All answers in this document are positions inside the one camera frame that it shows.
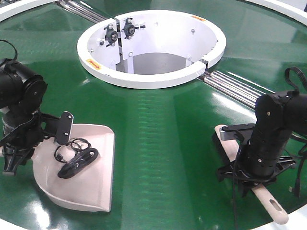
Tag beige hand broom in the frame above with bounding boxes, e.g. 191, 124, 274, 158
214, 125, 289, 225

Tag white central conveyor ring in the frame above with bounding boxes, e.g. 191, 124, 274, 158
76, 10, 227, 90

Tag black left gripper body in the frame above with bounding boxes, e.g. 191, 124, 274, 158
0, 109, 59, 156

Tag black bearing left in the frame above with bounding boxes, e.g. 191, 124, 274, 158
104, 24, 118, 46

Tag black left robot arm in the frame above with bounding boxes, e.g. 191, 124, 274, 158
0, 52, 73, 156

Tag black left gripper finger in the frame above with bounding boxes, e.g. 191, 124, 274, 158
3, 147, 35, 176
55, 111, 73, 145

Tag steel rollers top left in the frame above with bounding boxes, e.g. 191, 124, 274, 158
56, 0, 107, 23

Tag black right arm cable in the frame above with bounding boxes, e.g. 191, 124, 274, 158
284, 66, 307, 198

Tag white outer rim top right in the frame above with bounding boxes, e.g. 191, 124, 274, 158
247, 0, 307, 25

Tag green conveyor belt surface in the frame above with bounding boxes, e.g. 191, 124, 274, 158
0, 0, 307, 230

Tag orange warning label back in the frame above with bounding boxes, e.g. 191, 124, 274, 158
192, 15, 206, 22

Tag orange warning label front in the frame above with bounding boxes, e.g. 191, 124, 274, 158
86, 59, 101, 70

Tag white outer rim top left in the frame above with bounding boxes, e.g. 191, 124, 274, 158
0, 0, 55, 22

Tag black cable bundle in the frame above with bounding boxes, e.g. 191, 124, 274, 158
54, 138, 99, 179

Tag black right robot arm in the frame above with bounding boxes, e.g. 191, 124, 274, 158
0, 90, 307, 195

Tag black bearing right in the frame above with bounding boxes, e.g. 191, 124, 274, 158
122, 18, 146, 39

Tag steel rollers right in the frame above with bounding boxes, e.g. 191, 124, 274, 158
198, 70, 273, 108

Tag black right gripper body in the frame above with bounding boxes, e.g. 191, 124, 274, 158
217, 156, 296, 197

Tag black bearing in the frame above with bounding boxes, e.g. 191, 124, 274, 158
104, 24, 118, 46
122, 18, 146, 39

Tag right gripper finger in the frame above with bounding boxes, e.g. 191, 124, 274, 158
220, 123, 255, 141

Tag white rim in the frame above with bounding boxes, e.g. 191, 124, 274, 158
247, 0, 307, 25
0, 0, 55, 22

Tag orange warning label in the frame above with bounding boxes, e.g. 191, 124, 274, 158
192, 15, 206, 22
86, 59, 101, 70

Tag steel rollers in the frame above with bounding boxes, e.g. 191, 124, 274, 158
56, 0, 107, 23
198, 70, 273, 108

